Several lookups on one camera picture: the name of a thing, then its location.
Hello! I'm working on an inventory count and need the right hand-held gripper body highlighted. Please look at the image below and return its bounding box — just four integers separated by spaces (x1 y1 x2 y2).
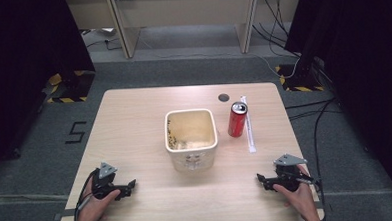
273 152 318 193

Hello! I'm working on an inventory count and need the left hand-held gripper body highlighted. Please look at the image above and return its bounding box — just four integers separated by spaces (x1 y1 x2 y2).
89 161 126 201

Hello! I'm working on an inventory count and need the white paper-wrapped straw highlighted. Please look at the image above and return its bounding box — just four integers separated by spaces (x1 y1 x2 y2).
239 94 258 155

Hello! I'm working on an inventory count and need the red drink can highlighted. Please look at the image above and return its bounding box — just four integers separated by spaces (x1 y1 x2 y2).
226 100 250 139

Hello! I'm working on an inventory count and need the cream square plastic bin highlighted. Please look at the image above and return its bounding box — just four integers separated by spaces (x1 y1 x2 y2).
163 108 221 175

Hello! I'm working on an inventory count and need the person's left hand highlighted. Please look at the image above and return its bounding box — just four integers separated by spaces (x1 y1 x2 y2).
74 188 123 221

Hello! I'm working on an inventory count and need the person's right hand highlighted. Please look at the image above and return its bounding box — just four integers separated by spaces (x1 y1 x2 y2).
271 163 316 218

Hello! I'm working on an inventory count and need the black yellow-striped stand base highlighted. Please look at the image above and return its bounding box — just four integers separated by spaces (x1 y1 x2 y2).
44 70 98 105
274 62 326 94

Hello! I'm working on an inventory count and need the dark curtain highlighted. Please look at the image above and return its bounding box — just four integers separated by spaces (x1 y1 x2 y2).
281 0 392 217
0 0 101 178

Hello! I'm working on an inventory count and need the beige desk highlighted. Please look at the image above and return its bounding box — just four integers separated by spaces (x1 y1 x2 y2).
63 0 308 62

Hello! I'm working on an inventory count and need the left hand-held gripper cable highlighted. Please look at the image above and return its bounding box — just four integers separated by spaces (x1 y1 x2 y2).
70 168 102 221

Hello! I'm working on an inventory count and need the hand-held gripper cable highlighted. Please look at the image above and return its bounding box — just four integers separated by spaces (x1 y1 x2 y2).
70 168 102 221
300 175 327 221

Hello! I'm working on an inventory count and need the right hand-held gripper cable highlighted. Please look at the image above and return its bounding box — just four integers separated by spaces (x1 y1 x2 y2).
300 175 327 221

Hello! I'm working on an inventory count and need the thin black floor cable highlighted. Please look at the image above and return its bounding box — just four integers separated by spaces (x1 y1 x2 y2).
85 37 123 53

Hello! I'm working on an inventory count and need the black cable bundle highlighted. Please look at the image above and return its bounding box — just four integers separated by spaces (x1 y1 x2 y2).
249 0 304 61

